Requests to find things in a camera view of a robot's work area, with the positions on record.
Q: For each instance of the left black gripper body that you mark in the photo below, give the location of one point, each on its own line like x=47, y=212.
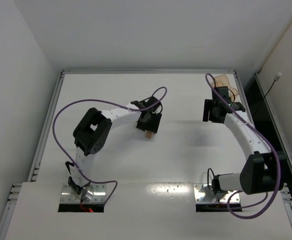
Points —
x=148, y=124

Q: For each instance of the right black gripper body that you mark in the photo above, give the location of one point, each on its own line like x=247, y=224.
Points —
x=207, y=110

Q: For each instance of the wood block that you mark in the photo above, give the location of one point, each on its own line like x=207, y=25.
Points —
x=149, y=134

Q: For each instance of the translucent orange plastic container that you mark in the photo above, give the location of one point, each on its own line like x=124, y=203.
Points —
x=224, y=81

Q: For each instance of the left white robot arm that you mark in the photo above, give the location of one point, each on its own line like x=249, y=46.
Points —
x=92, y=132

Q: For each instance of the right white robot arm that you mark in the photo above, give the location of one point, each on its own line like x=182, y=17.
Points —
x=263, y=169

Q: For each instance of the black cable white plug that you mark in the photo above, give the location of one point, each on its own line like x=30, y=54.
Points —
x=276, y=78

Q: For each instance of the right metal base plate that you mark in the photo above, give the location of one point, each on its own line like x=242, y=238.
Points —
x=203, y=195

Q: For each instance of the metal base plate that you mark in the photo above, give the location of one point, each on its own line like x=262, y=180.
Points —
x=203, y=195
x=90, y=194

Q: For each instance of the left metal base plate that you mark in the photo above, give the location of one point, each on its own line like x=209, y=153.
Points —
x=90, y=194

